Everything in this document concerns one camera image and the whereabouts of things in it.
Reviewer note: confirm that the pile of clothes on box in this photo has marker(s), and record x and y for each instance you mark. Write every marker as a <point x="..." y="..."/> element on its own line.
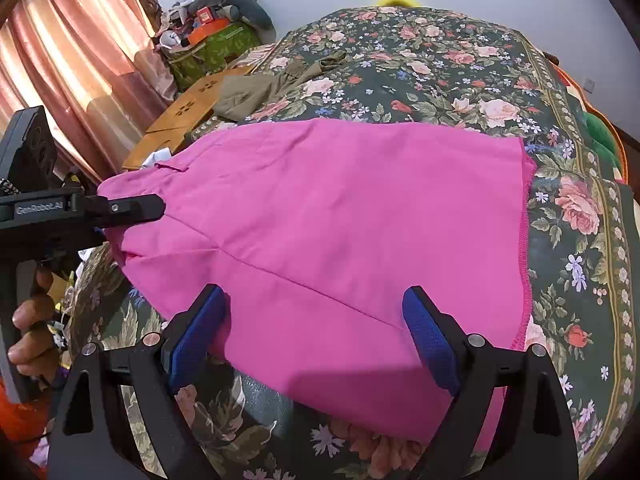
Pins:
<point x="255" y="10"/>

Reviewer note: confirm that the white wall socket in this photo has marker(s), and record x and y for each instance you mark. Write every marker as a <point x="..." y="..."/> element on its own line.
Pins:
<point x="590" y="85"/>

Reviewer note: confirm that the red striped cloth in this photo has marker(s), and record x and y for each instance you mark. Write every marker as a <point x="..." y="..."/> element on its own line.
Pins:
<point x="260" y="52"/>

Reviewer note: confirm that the green storage box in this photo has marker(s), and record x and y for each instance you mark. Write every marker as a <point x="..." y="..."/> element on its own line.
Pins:
<point x="220" y="42"/>

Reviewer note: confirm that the small red box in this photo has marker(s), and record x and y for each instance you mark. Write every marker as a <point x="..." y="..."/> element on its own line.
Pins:
<point x="205" y="15"/>

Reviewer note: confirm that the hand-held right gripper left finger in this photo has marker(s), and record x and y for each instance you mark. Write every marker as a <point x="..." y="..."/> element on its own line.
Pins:
<point x="195" y="330"/>

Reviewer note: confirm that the dark floral blanket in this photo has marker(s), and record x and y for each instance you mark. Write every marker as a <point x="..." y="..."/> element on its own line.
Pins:
<point x="450" y="60"/>

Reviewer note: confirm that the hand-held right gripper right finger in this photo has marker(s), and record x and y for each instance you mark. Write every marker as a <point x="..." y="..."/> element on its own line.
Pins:
<point x="432" y="340"/>

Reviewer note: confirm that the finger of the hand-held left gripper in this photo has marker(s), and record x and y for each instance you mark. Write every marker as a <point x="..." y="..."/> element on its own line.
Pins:
<point x="130" y="207"/>

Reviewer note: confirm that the pink pants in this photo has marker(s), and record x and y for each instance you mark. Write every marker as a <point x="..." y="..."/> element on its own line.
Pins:
<point x="325" y="220"/>

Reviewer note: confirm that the green orange plush cushion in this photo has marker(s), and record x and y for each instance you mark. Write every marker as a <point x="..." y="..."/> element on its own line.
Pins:
<point x="600" y="135"/>

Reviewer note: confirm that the person's left hand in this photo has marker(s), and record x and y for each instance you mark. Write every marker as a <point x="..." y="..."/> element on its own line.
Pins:
<point x="35" y="315"/>

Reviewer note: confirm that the olive green garment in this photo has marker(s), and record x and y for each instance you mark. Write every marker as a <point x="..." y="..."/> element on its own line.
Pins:
<point x="245" y="95"/>

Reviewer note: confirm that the orange box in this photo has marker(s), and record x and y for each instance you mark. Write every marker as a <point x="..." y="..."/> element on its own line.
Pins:
<point x="210" y="27"/>

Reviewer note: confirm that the pink curtain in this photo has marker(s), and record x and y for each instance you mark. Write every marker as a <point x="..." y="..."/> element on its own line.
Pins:
<point x="75" y="35"/>

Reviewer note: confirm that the white cloth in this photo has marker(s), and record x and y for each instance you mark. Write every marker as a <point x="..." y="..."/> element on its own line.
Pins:
<point x="157" y="157"/>

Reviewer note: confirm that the orange cloth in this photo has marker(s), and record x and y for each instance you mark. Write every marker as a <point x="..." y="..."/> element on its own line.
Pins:
<point x="20" y="420"/>

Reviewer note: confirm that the wooden lap table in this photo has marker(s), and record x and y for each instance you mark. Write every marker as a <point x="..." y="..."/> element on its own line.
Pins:
<point x="185" y="120"/>

